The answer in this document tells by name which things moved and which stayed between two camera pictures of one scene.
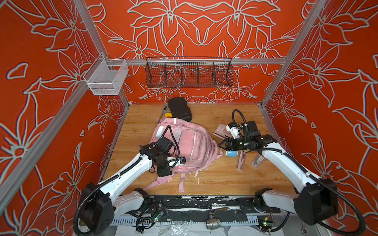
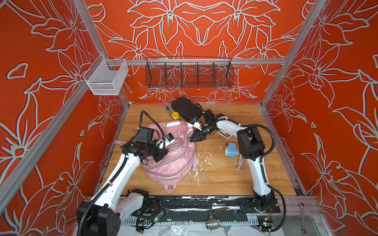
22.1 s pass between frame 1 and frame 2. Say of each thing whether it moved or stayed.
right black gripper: moved
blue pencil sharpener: stayed
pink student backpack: moved
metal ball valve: stayed
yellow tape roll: moved
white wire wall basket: stayed
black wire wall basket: stayed
